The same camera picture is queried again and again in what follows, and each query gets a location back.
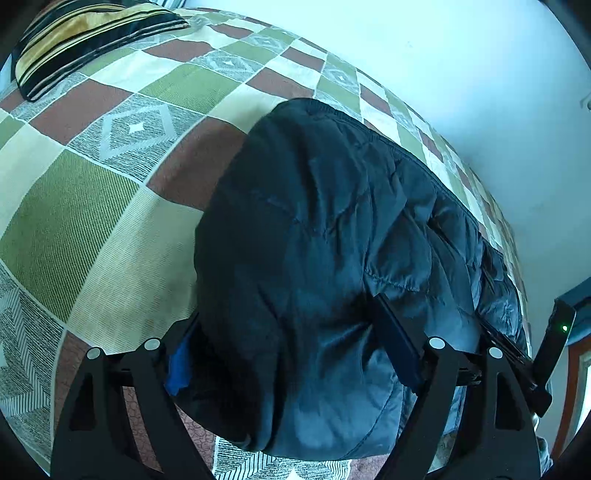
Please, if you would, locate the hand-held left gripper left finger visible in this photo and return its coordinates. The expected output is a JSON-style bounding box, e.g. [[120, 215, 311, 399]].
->
[[52, 318, 218, 480]]

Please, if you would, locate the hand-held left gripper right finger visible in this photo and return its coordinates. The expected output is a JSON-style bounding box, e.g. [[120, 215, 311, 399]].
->
[[373, 292, 541, 480]]

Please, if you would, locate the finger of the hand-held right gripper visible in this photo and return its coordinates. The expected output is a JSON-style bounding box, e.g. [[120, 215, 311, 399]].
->
[[478, 318, 539, 377]]

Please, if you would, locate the black quilted jacket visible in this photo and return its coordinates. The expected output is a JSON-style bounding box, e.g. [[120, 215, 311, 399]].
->
[[193, 98, 532, 462]]

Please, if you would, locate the checkered bed sheet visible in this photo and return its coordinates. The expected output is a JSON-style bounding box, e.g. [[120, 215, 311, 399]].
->
[[0, 7, 532, 480]]

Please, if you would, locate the striped satin pillow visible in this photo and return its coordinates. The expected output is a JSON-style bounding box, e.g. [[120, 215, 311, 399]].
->
[[11, 0, 190, 101]]

